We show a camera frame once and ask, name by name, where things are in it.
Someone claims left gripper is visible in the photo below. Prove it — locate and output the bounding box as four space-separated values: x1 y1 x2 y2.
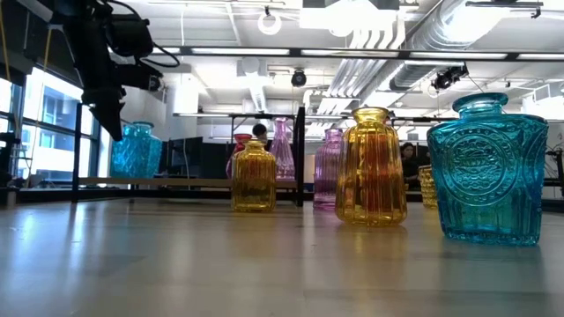
77 26 163 142

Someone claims silver air duct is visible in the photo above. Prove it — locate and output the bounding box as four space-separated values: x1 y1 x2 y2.
387 0 512 92

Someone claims black table edge frame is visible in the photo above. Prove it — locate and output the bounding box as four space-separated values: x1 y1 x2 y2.
17 188 564 213

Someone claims black computer monitor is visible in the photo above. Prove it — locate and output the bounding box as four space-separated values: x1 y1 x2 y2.
162 136 204 178

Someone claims red bulb glass vase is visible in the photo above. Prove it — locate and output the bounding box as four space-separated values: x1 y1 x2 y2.
226 133 256 180

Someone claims pink cone glass vase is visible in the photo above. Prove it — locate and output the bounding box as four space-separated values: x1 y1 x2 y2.
269 116 296 181

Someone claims teal diamond-pattern glass vase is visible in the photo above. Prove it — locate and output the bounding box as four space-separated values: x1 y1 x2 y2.
109 124 149 180

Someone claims large office window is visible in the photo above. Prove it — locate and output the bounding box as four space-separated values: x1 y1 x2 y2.
0 65 103 188

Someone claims small yellow diamond-cut vase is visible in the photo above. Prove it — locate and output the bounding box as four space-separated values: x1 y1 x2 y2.
417 165 440 209

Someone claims person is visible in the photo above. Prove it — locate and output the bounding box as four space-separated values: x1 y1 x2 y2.
251 122 274 153
399 141 425 191

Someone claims yellow cable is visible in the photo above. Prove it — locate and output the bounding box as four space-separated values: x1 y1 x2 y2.
41 26 56 75
0 2 12 85

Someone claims black metal shelf frame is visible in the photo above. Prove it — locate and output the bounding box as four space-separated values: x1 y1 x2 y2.
70 100 307 208

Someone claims black overhead light beam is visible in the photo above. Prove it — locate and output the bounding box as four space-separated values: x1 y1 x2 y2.
108 43 564 62

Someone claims teal embossed glass vase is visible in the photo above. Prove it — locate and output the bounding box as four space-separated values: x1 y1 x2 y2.
426 92 550 247

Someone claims yellow ribbed glass vase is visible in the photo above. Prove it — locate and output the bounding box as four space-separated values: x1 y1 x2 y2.
334 107 407 228
231 139 278 213

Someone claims light wooden shelf board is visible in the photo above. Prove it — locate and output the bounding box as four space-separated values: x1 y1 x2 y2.
78 177 297 189

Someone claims white ring ceiling lamp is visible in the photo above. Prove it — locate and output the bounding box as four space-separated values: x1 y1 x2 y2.
257 11 283 36

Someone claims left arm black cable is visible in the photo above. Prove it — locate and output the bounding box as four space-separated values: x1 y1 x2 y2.
143 39 182 70

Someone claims pink ribbed glass vase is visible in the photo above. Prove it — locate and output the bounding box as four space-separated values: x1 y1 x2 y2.
313 128 345 210

